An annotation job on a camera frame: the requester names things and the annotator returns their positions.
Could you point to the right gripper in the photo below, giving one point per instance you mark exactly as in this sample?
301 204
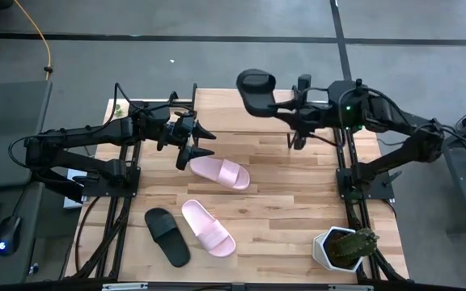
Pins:
312 115

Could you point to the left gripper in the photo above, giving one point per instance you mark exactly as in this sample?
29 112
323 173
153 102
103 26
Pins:
178 131

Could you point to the pink rubber slide sandal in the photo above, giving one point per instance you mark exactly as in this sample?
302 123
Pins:
217 171
206 226

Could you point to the black rubber slide sandal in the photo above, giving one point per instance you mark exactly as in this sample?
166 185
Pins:
253 97
166 236

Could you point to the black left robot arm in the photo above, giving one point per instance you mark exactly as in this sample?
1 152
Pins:
95 131

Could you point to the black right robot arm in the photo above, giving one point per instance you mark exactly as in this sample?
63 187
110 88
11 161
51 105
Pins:
399 157

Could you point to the small green leaf sprig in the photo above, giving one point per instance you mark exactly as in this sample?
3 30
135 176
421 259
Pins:
118 110

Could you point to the white hexagonal plant pot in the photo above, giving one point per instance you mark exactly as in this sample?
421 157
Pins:
320 250

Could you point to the green cactus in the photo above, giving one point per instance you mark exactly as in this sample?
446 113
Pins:
354 244

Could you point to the black knob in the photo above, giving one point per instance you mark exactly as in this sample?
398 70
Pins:
34 269

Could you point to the black computer mouse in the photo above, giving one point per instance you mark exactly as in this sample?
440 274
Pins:
8 234

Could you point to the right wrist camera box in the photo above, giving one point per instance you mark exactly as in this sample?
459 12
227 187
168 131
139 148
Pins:
304 83

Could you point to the silver metal bracket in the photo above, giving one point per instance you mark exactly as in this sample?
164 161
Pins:
350 288
124 287

